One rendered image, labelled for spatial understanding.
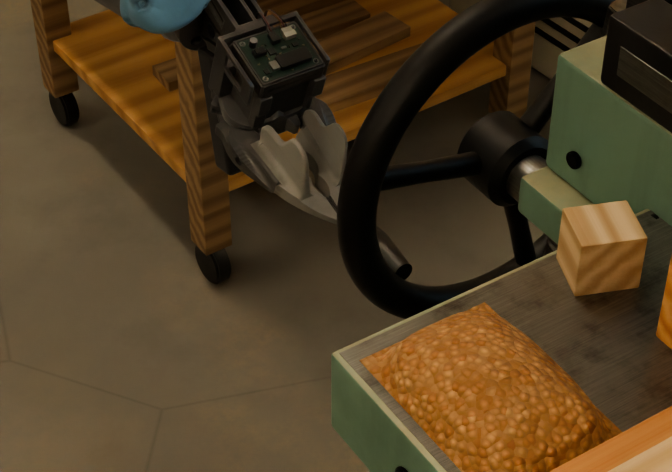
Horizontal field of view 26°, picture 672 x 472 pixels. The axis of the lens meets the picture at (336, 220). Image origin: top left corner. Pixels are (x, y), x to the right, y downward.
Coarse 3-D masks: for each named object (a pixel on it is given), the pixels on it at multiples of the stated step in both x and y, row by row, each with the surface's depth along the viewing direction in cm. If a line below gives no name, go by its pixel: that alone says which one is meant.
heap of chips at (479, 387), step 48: (432, 336) 77; (480, 336) 76; (384, 384) 77; (432, 384) 75; (480, 384) 74; (528, 384) 74; (576, 384) 75; (432, 432) 74; (480, 432) 72; (528, 432) 72; (576, 432) 73
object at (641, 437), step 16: (656, 416) 70; (624, 432) 69; (640, 432) 69; (656, 432) 69; (592, 448) 69; (608, 448) 69; (624, 448) 69; (640, 448) 69; (576, 464) 68; (592, 464) 68; (608, 464) 68
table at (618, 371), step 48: (528, 192) 96; (576, 192) 95; (480, 288) 83; (528, 288) 83; (384, 336) 80; (528, 336) 80; (576, 336) 80; (624, 336) 80; (336, 384) 80; (624, 384) 77; (384, 432) 77
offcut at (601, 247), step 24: (576, 216) 82; (600, 216) 82; (624, 216) 82; (576, 240) 81; (600, 240) 81; (624, 240) 81; (576, 264) 81; (600, 264) 81; (624, 264) 82; (576, 288) 82; (600, 288) 83; (624, 288) 83
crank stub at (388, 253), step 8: (384, 232) 112; (384, 240) 111; (384, 248) 111; (392, 248) 111; (384, 256) 110; (392, 256) 110; (400, 256) 110; (392, 264) 110; (400, 264) 110; (408, 264) 110; (400, 272) 110; (408, 272) 110
